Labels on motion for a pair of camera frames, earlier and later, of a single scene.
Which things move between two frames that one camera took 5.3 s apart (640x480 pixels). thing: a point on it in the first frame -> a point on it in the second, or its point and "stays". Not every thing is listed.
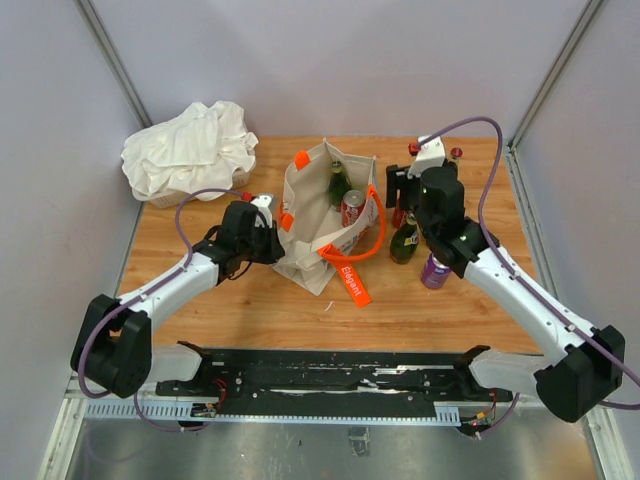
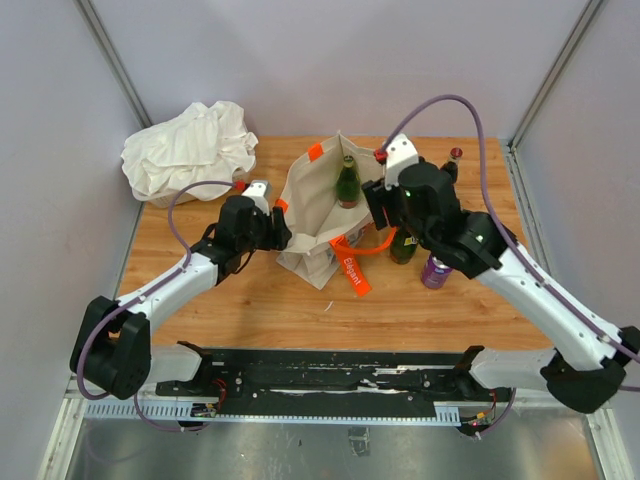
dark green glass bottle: (339, 186) -> (348, 185)
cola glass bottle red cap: (455, 156) stays
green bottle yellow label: (405, 240) stays
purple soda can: (434, 274) stays
